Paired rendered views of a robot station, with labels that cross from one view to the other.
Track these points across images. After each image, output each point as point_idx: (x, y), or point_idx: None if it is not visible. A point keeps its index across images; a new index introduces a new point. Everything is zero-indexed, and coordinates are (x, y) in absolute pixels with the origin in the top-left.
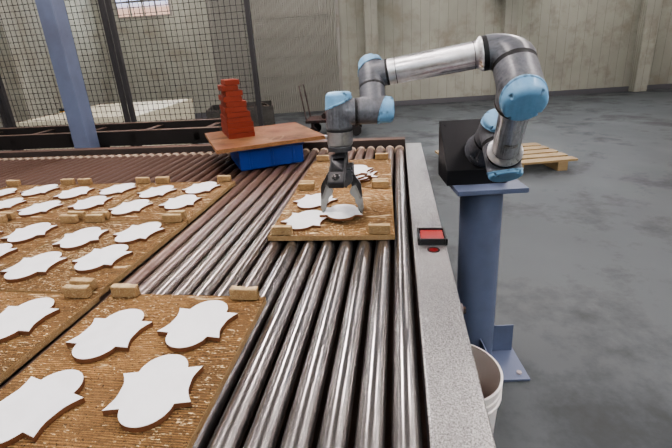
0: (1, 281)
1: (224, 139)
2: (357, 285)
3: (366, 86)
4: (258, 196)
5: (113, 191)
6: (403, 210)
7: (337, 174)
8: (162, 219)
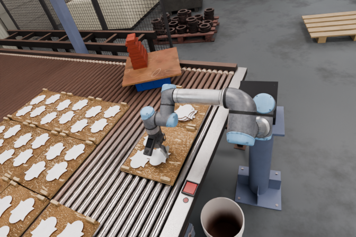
0: (24, 179)
1: (131, 69)
2: (138, 222)
3: (161, 107)
4: (136, 120)
5: (77, 107)
6: (192, 155)
7: (147, 150)
8: (86, 143)
